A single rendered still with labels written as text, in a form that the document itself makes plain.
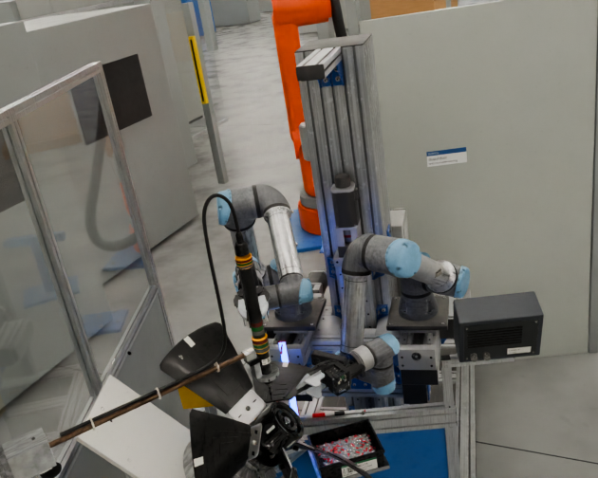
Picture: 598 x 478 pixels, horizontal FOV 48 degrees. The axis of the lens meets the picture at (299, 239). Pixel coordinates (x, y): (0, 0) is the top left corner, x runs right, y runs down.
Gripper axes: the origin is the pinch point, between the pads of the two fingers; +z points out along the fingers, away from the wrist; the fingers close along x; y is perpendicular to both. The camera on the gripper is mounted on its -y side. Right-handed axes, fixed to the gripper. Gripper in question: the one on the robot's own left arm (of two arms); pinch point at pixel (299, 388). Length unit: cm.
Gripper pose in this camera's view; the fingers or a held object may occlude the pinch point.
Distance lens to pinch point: 203.1
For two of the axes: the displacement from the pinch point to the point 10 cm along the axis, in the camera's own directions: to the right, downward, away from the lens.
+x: 0.9, 8.7, 4.8
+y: 5.7, 3.5, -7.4
